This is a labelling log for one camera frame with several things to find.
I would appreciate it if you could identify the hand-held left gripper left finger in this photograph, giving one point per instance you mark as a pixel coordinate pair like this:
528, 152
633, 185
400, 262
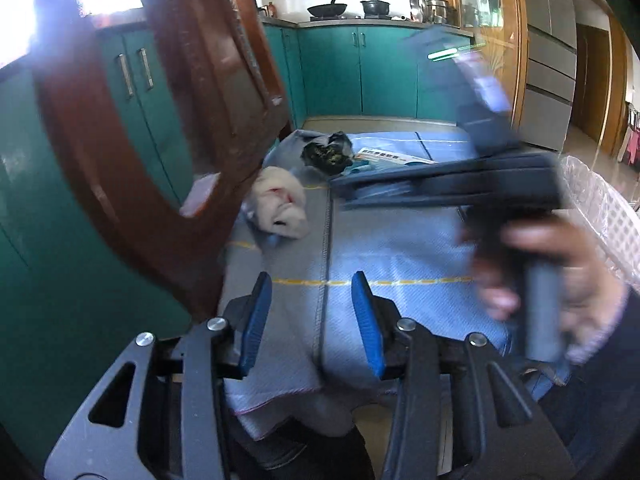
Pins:
252, 325

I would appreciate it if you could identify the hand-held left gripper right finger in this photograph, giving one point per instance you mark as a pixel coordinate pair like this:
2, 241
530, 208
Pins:
367, 325

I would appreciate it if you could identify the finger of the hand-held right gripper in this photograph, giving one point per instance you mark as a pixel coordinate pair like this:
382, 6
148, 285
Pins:
400, 201
390, 180

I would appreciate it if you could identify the person's right forearm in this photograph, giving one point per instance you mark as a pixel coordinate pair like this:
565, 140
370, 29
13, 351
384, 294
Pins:
600, 400

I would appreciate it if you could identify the person's right hand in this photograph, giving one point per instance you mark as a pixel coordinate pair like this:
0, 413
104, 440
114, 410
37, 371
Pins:
575, 270

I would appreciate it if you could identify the white blue medicine box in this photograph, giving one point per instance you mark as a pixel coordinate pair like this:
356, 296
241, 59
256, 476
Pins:
390, 156

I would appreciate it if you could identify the blue grey blanket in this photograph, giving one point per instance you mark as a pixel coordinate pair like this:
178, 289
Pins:
400, 250

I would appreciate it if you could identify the black plastic bag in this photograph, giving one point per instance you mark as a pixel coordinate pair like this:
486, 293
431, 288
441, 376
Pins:
325, 152

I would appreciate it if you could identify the pink plastic bag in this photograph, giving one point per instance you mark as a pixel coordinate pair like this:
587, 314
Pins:
280, 200

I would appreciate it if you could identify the teal kitchen cabinets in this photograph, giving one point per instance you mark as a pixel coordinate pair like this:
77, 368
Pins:
340, 75

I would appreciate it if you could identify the silver refrigerator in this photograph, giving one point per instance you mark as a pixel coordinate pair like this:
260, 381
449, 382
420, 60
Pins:
550, 60

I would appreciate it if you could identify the brown wooden door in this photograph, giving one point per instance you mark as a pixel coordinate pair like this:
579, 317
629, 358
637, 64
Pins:
595, 85

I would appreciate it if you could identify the pink hanging clothes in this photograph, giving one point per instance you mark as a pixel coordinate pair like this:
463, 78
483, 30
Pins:
634, 140

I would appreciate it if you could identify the dark cloth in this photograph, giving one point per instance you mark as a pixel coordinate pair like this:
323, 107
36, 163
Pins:
310, 455

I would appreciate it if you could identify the wooden framed glass door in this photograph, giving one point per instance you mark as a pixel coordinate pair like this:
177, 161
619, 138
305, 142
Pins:
500, 20

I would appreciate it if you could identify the black cooking pot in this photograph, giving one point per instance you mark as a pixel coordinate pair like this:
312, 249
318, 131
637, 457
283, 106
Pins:
376, 7

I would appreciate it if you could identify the steel pot lid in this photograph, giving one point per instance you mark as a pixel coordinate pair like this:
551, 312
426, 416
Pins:
417, 5

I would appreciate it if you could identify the steel pot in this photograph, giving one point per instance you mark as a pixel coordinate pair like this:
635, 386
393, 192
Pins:
441, 10

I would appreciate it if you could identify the black wok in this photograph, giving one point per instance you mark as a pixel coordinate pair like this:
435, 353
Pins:
327, 9

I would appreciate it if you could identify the brown bottle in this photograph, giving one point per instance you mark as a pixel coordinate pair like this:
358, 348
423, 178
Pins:
272, 10

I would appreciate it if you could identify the wooden chair back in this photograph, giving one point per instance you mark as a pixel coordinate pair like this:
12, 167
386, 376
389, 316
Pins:
200, 85

